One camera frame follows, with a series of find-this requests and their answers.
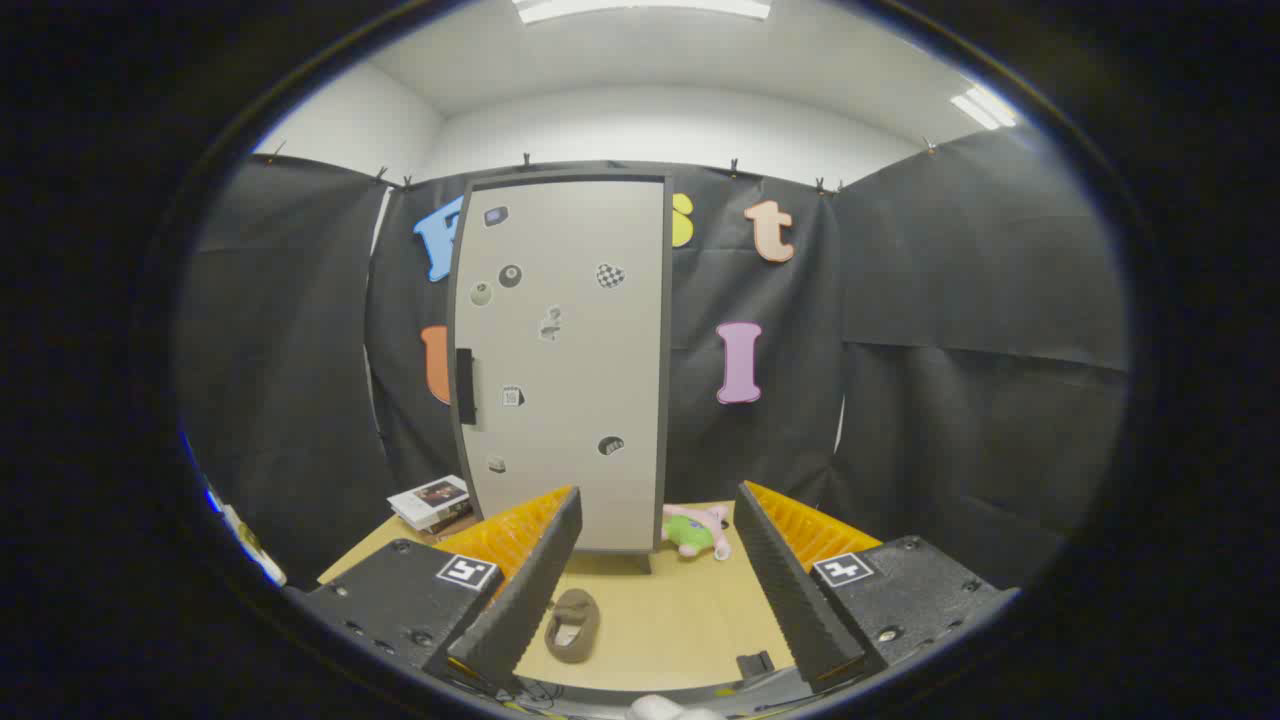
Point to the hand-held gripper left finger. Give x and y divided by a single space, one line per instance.
530 590

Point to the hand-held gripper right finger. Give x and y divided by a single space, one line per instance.
790 590

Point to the brown fuzzy shoe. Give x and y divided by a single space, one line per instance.
582 610

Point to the grey shoe cabinet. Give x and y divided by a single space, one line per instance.
667 400

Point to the light grey shoe cabinet door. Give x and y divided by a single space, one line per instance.
570 350

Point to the small black block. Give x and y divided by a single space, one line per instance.
755 664

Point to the brown book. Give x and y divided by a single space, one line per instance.
458 524

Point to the pink and green plush toy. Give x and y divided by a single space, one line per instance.
690 532

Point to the white book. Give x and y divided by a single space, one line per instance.
425 503

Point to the white side table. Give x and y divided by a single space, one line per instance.
255 550

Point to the black backdrop cloth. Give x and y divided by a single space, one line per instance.
950 350

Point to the small ceiling light panel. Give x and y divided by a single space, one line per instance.
985 108

